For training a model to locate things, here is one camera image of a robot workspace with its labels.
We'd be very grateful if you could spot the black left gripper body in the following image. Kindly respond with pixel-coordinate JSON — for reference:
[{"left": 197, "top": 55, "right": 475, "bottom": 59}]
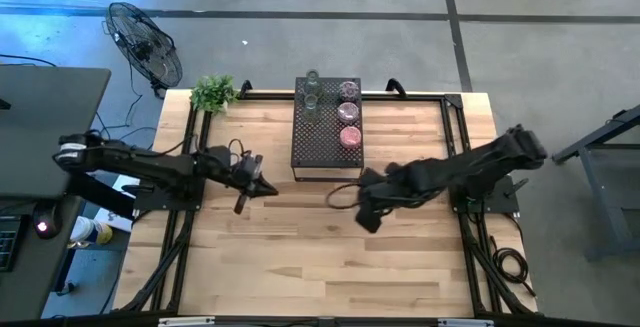
[{"left": 229, "top": 151, "right": 264, "bottom": 188}]

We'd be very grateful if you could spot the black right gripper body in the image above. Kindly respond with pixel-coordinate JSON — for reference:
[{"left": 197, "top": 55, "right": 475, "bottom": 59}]
[{"left": 372, "top": 169, "right": 407, "bottom": 204}]

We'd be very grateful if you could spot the pink candle jar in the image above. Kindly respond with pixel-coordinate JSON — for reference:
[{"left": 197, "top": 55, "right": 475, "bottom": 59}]
[{"left": 338, "top": 125, "right": 363, "bottom": 150}]

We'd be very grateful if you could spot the purple patterned candle jar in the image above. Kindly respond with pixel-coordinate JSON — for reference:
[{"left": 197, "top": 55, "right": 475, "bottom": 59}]
[
  {"left": 338, "top": 80, "right": 361, "bottom": 102},
  {"left": 336, "top": 100, "right": 361, "bottom": 125}
]

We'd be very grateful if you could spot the green glass vase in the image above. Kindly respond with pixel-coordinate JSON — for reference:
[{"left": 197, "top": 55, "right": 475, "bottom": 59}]
[{"left": 301, "top": 93, "right": 323, "bottom": 126}]

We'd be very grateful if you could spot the clear glass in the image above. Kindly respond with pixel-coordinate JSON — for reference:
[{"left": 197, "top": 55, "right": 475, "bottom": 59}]
[{"left": 303, "top": 68, "right": 324, "bottom": 96}]

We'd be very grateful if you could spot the black perforated metal shelf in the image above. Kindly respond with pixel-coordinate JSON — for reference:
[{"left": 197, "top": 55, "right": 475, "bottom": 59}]
[{"left": 290, "top": 76, "right": 365, "bottom": 183}]

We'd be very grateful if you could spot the small green potted plant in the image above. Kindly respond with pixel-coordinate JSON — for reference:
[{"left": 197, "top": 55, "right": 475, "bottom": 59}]
[{"left": 189, "top": 74, "right": 237, "bottom": 114}]

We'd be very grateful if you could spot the white box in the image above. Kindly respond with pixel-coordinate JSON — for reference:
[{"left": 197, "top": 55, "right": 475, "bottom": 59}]
[{"left": 94, "top": 174, "right": 142, "bottom": 233}]

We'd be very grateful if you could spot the white and yellow bottle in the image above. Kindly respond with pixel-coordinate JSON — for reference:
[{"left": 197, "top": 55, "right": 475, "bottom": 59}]
[{"left": 69, "top": 215, "right": 114, "bottom": 247}]

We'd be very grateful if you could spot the black floor fan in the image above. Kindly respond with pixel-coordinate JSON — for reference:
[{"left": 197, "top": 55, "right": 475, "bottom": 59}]
[{"left": 103, "top": 1, "right": 184, "bottom": 99}]

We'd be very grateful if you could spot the black computer mouse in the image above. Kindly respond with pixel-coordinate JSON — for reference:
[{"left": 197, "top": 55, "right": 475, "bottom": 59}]
[{"left": 32, "top": 201, "right": 64, "bottom": 241}]

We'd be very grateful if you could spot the grey laptop lid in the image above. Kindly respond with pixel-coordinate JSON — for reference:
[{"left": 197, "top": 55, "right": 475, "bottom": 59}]
[{"left": 0, "top": 65, "right": 112, "bottom": 201}]

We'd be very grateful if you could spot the grey metal cart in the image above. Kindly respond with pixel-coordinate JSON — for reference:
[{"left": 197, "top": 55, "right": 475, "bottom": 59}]
[{"left": 551, "top": 104, "right": 640, "bottom": 263}]

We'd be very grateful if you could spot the dark desk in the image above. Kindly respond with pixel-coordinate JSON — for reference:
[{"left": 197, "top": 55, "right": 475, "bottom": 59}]
[{"left": 0, "top": 194, "right": 84, "bottom": 321}]

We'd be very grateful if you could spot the black keyboard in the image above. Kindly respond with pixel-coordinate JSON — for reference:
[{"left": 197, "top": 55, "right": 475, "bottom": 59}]
[{"left": 0, "top": 214, "right": 29, "bottom": 273}]

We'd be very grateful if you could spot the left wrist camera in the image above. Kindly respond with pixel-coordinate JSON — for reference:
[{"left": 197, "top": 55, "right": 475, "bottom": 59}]
[{"left": 241, "top": 153, "right": 264, "bottom": 177}]

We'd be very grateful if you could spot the black right arm cable loop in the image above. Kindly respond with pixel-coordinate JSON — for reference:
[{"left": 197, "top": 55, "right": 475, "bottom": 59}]
[{"left": 325, "top": 182, "right": 362, "bottom": 211}]

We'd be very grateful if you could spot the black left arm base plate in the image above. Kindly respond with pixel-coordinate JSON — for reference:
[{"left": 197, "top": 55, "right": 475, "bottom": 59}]
[{"left": 132, "top": 176, "right": 205, "bottom": 213}]

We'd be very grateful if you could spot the black aluminium table frame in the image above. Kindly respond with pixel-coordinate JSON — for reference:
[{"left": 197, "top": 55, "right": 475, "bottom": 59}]
[{"left": 114, "top": 89, "right": 539, "bottom": 327}]

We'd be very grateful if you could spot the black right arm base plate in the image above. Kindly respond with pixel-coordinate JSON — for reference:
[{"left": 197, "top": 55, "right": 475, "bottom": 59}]
[{"left": 452, "top": 175, "right": 521, "bottom": 216}]

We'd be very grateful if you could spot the silver metal bracket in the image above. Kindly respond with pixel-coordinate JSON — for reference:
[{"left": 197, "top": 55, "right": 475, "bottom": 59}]
[
  {"left": 437, "top": 318, "right": 495, "bottom": 327},
  {"left": 158, "top": 316, "right": 216, "bottom": 327}
]

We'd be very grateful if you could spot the black floor cable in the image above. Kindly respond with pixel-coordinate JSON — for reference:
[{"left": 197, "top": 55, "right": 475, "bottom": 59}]
[{"left": 94, "top": 59, "right": 159, "bottom": 151}]

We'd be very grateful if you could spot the coiled black cable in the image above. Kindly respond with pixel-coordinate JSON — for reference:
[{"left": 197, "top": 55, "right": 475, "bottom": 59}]
[{"left": 488, "top": 234, "right": 536, "bottom": 298}]

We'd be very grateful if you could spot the thin black cable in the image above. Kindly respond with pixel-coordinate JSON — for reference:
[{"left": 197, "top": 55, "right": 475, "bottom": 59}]
[{"left": 0, "top": 53, "right": 57, "bottom": 68}]

